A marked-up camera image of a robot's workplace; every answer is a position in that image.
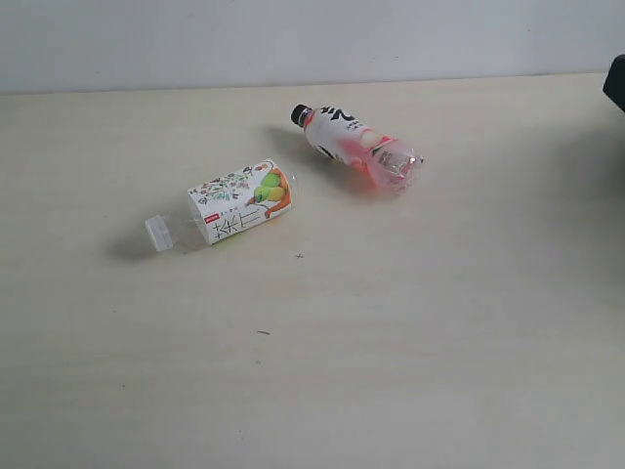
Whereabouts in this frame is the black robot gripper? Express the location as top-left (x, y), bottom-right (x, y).
top-left (603, 54), bottom-right (625, 111)

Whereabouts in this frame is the pink peach drink bottle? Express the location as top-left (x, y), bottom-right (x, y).
top-left (291, 104), bottom-right (424, 192)

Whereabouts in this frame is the tea bottle with bird label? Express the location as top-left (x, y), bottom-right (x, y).
top-left (145, 158), bottom-right (298, 252)

